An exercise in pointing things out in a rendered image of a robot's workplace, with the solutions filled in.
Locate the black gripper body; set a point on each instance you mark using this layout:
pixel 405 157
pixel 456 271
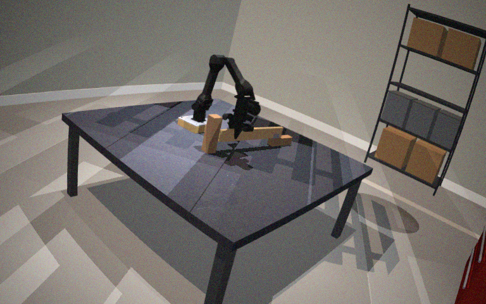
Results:
pixel 238 118

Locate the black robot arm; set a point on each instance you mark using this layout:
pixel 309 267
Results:
pixel 242 86

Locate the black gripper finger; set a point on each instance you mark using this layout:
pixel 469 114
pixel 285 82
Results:
pixel 231 126
pixel 237 131

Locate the brown wooden rail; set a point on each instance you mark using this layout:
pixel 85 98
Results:
pixel 258 133

